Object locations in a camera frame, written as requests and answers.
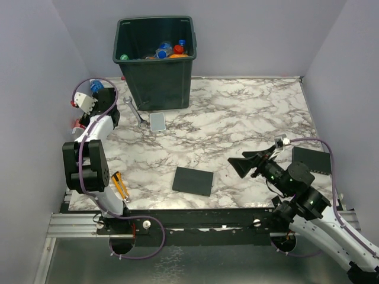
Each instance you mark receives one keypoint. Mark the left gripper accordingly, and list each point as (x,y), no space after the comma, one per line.
(84,120)

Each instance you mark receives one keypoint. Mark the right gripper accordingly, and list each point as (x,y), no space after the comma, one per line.
(259,159)

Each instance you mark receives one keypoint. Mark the green crushed bottle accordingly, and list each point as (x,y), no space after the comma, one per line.
(124,57)

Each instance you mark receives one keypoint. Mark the Pepsi bottle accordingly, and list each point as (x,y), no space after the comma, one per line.
(164,51)

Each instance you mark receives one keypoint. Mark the orange object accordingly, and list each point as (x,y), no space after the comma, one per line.
(176,56)

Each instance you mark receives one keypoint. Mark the small red cap bottle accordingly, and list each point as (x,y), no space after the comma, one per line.
(178,49)

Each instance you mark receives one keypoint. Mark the blue label water bottle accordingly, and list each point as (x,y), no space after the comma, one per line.
(182,43)

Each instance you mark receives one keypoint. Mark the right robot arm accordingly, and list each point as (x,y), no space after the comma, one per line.
(310,214)

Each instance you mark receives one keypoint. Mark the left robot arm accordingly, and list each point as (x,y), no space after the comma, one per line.
(85,163)

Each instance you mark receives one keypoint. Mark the dark green bin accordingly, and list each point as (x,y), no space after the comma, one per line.
(156,84)

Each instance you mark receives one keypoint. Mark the blue water bottle far left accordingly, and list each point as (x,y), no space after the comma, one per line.
(96,85)

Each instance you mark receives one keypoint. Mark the red cola bottle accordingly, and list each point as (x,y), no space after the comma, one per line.
(78,128)

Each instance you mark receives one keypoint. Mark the steel wrench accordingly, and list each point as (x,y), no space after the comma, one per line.
(140,121)

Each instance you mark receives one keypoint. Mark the white smartphone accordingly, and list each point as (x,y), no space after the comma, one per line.
(157,122)

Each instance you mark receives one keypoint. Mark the black box at right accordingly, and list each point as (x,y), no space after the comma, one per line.
(316,161)

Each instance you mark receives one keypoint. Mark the black flat box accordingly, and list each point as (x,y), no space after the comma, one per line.
(193,181)

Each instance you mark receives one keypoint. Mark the yellow utility knife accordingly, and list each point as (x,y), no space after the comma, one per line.
(119,184)

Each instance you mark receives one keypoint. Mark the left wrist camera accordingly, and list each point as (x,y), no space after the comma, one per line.
(84,102)

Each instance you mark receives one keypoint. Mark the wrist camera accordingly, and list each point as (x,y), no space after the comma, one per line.
(84,102)
(281,141)

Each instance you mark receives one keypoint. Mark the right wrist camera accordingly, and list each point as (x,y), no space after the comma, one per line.
(281,141)

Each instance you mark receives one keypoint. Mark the black mounting rail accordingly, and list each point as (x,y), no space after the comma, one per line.
(188,227)

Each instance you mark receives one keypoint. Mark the aluminium frame rail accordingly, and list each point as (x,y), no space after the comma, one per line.
(68,226)

